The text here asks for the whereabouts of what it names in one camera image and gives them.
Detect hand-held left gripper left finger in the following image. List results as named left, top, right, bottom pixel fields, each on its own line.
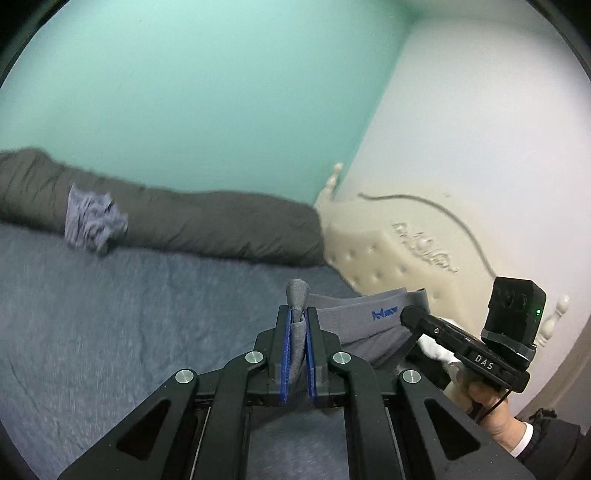
left=58, top=305, right=296, bottom=480

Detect dark grey rolled duvet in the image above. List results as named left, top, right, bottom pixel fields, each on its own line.
left=0, top=148, right=326, bottom=266

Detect cream tufted headboard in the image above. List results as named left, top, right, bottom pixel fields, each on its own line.
left=314, top=185, right=573, bottom=402

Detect person's right forearm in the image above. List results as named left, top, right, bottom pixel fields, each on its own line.
left=501, top=408, right=583, bottom=480

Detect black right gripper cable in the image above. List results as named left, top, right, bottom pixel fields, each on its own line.
left=475, top=388, right=511, bottom=423

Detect cream bedpost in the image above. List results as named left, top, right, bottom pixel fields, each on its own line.
left=323, top=162, right=345, bottom=199
left=538, top=295, right=571, bottom=352

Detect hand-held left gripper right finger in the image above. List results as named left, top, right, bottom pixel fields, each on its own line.
left=305, top=307, right=536, bottom=480

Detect person's right hand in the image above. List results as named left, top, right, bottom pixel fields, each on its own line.
left=468, top=382, right=527, bottom=455

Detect grey pants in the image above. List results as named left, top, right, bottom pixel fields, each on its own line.
left=249, top=278, right=428, bottom=480

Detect blue patterned bed sheet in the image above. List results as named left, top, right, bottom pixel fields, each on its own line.
left=0, top=222, right=370, bottom=480

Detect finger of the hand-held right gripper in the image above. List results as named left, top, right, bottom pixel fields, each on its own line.
left=399, top=305, right=460, bottom=344

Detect blue-grey crumpled garment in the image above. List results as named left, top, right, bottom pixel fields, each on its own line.
left=65, top=184, right=129, bottom=256

